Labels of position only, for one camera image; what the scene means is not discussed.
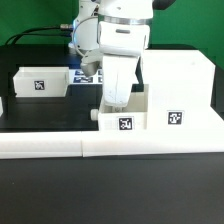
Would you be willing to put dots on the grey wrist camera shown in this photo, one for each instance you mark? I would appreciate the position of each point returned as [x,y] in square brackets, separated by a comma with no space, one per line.
[90,62]

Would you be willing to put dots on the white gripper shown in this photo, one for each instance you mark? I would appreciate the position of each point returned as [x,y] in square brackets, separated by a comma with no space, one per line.
[118,77]

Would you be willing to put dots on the white drawer with knob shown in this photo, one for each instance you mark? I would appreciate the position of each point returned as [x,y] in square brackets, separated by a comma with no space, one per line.
[133,117]

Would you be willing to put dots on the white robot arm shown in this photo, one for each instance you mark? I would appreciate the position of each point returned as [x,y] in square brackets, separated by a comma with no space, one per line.
[112,35]

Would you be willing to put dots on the white rear drawer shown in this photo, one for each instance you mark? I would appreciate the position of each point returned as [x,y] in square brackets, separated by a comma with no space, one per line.
[41,81]

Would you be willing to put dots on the white marker sheet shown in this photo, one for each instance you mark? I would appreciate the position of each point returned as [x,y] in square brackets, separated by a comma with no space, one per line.
[76,76]

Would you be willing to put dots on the white front fence rail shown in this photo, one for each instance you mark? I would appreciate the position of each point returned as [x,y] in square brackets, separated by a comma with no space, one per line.
[109,143]

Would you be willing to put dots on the white drawer cabinet box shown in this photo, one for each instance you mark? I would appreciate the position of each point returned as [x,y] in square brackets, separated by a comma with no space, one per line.
[180,87]

